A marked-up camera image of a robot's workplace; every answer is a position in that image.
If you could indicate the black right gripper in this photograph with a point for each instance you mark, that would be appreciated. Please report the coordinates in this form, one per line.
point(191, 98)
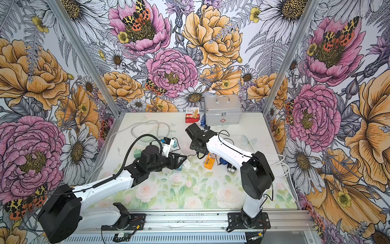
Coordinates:
point(192, 147)

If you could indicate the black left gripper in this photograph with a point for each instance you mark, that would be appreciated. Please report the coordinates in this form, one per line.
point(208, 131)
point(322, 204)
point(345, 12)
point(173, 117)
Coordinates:
point(175, 165)

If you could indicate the green plug adapter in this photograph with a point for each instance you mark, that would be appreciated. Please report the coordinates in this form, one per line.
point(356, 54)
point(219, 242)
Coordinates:
point(137, 153)

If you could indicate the white power strip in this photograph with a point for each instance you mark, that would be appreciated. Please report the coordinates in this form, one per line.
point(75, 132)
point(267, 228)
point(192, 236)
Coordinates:
point(171, 159)

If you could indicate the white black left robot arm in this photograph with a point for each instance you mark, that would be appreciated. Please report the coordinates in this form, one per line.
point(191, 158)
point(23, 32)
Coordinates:
point(63, 213)

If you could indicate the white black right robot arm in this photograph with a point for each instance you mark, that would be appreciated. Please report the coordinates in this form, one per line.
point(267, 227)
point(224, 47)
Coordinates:
point(256, 174)

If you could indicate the black silver shaver head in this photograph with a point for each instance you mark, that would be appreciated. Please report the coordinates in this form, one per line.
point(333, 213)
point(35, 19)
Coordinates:
point(231, 169)

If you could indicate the blue white tissue pack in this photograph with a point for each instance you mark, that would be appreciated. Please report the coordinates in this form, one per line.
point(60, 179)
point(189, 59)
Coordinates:
point(203, 121)

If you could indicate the red white bandage box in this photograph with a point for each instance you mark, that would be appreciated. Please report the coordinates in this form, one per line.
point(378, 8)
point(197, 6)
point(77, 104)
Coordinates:
point(192, 115)

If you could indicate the orange power strip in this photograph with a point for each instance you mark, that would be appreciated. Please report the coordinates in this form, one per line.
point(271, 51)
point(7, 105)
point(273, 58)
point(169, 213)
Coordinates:
point(209, 162)

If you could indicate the teal USB charger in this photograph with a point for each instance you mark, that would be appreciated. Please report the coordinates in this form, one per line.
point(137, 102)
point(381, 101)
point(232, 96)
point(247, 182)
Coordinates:
point(174, 145)

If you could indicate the blue device on right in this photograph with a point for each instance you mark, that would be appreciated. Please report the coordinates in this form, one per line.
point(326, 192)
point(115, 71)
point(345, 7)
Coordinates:
point(223, 162)

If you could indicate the silver first aid case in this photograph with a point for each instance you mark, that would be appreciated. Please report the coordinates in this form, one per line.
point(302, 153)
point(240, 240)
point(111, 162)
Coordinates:
point(222, 110)

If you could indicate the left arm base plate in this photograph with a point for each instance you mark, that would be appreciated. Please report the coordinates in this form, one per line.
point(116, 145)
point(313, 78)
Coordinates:
point(134, 224)

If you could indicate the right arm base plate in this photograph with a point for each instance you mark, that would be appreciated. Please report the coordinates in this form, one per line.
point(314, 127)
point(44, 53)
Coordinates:
point(240, 220)

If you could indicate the aluminium front rail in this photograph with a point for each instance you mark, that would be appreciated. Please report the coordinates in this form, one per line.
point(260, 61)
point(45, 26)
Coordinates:
point(213, 221)

